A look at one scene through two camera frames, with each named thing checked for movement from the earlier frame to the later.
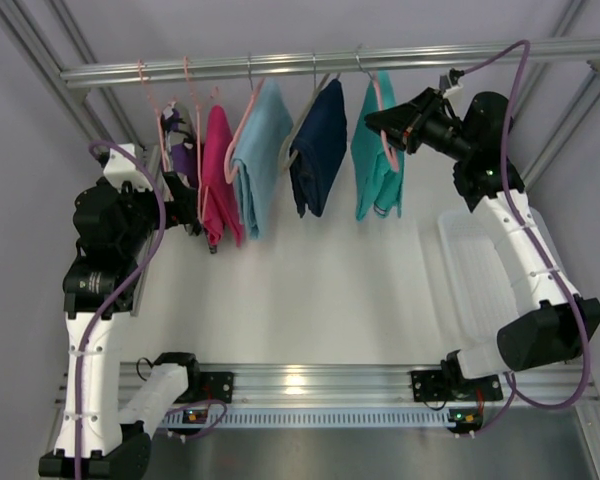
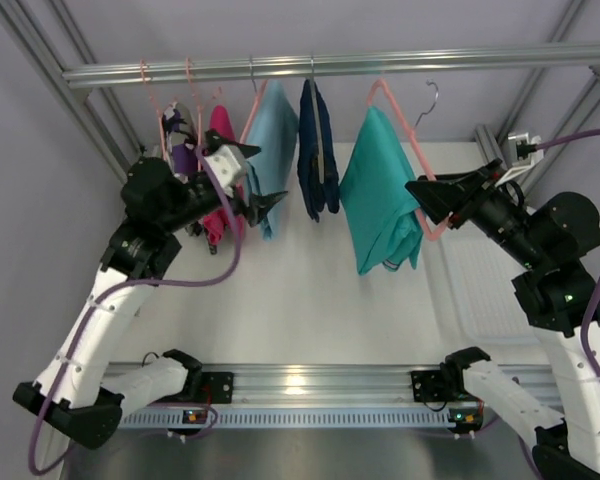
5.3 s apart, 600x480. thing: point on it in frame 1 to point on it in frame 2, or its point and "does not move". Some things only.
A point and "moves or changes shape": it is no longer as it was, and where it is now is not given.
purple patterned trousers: [181, 149] does not move
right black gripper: [418, 122] to [468, 186]
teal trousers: [378, 174] moves or changes shape
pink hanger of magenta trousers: [208, 98] does not move
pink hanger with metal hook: [391, 153] to [412, 133]
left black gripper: [175, 201] to [243, 189]
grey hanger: [287, 154] to [317, 111]
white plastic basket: [478, 283] does not move
